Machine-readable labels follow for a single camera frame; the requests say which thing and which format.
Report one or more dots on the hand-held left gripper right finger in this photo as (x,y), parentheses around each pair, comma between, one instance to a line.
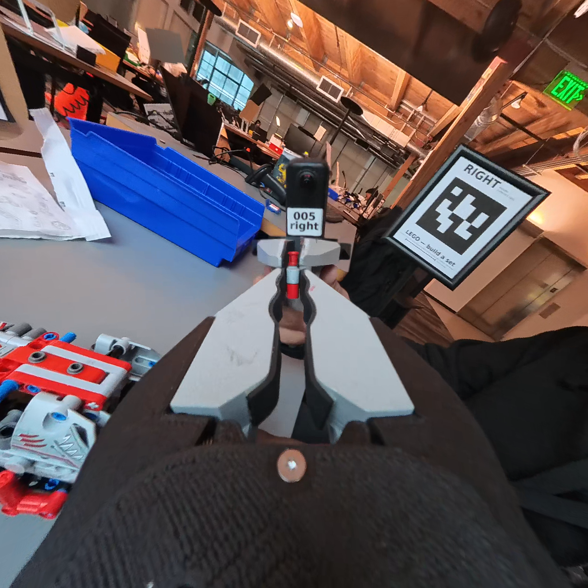
(358,363)

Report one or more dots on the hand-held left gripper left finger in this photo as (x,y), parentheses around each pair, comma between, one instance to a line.
(229,358)

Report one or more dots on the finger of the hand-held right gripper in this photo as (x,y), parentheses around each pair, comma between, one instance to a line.
(321,252)
(273,253)

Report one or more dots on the red and white lego piece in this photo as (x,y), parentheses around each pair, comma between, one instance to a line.
(292,278)

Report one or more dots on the person's right forearm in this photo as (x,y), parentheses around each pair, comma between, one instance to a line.
(505,367)

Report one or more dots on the lego set box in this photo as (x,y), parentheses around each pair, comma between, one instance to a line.
(281,167)

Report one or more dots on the red grey lego vehicle model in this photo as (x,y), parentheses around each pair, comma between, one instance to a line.
(50,404)

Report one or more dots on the person's right hand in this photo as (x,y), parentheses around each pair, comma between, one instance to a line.
(291,321)

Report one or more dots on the black handheld scanner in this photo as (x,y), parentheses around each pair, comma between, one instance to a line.
(266,183)

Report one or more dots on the black floor lamp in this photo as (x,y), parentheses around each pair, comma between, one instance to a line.
(348,115)

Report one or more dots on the white ceiling vent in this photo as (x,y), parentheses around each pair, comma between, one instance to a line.
(248,32)
(330,88)

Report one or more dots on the blue plastic bin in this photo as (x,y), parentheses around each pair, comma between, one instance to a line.
(160,193)

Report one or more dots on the black monitor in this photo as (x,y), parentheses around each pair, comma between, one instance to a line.
(193,115)

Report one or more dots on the large paned window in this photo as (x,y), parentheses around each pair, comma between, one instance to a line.
(225,76)

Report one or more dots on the black framed marker sign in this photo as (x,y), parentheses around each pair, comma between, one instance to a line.
(464,216)

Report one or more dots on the black white printed card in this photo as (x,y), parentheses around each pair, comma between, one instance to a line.
(160,120)

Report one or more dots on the narrow white paper bag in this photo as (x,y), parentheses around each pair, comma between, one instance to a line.
(69,183)

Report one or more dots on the yellow box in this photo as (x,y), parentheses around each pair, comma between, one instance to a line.
(108,57)

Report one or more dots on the small black box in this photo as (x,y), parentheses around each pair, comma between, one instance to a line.
(86,55)

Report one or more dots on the wooden table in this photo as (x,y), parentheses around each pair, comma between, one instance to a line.
(69,59)

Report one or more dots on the green exit sign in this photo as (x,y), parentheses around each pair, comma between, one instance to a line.
(566,89)

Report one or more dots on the wooden stand with paper sheet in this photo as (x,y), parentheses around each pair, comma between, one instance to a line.
(9,92)

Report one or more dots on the clear acrylic stand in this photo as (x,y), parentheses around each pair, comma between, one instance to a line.
(41,20)

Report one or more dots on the wooden post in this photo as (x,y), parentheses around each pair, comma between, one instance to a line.
(454,128)

